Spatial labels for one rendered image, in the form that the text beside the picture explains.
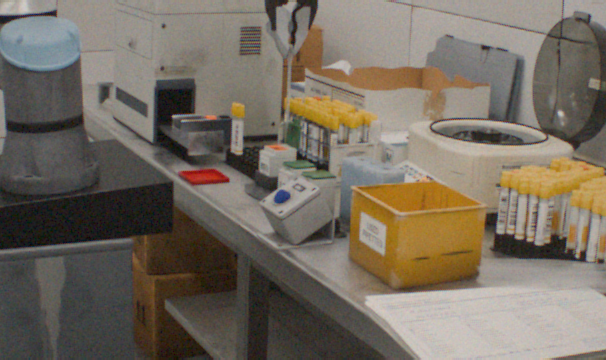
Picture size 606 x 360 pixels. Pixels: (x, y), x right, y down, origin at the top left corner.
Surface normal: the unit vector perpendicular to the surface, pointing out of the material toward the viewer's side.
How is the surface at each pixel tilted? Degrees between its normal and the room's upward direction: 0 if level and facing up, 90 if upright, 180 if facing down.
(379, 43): 90
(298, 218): 90
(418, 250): 90
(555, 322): 0
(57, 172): 73
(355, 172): 90
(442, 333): 0
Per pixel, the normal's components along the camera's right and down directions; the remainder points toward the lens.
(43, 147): 0.20, -0.04
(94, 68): 0.45, 0.24
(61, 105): 0.64, 0.21
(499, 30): -0.89, 0.07
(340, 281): 0.04, -0.97
